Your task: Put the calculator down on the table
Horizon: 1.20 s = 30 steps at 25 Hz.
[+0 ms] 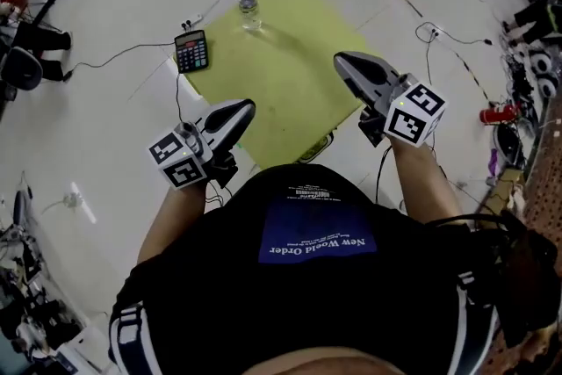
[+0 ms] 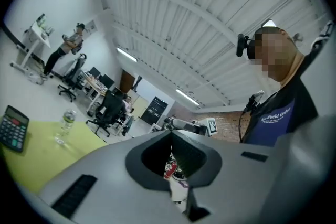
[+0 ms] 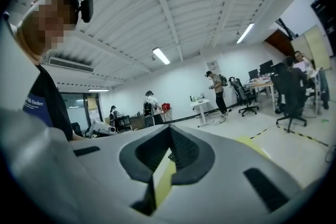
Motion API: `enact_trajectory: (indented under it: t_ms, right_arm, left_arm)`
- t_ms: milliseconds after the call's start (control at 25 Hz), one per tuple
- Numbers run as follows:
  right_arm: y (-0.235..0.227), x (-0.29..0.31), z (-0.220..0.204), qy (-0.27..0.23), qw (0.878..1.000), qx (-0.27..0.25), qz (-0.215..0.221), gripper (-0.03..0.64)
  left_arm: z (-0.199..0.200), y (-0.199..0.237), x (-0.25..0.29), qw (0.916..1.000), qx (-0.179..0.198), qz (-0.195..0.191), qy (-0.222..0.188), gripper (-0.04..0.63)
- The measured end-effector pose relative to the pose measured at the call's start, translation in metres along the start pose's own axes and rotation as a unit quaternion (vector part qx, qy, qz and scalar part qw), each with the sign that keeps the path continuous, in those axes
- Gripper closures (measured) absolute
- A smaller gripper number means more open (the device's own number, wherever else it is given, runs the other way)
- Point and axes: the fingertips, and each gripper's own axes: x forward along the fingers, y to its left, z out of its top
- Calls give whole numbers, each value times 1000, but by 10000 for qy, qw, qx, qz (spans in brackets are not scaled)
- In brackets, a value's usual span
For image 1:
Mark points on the white power strip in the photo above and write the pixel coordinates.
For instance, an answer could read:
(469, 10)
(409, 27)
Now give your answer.
(192, 22)
(434, 33)

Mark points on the yellow-green tablecloth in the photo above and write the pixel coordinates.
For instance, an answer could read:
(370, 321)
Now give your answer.
(281, 70)

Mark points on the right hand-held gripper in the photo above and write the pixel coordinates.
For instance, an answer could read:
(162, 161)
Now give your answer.
(415, 116)

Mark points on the person's right forearm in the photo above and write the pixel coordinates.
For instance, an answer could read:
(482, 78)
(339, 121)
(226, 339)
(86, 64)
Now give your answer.
(421, 184)

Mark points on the clear plastic water bottle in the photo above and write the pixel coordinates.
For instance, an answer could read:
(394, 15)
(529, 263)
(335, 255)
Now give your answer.
(250, 13)

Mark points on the person's head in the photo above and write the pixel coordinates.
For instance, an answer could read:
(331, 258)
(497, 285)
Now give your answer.
(320, 366)

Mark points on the person's left forearm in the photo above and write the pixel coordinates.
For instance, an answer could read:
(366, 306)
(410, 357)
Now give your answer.
(171, 215)

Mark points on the black calculator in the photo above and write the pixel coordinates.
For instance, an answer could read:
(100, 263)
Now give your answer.
(192, 52)

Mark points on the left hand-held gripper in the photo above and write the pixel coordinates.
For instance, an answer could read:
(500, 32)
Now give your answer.
(180, 171)

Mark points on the white and black round robot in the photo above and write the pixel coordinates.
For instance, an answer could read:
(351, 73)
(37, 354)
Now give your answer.
(542, 63)
(549, 85)

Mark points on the red fire extinguisher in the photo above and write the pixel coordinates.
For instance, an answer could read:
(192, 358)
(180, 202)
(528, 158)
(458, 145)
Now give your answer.
(498, 114)

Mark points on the person's black t-shirt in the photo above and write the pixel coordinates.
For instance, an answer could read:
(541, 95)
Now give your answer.
(307, 298)

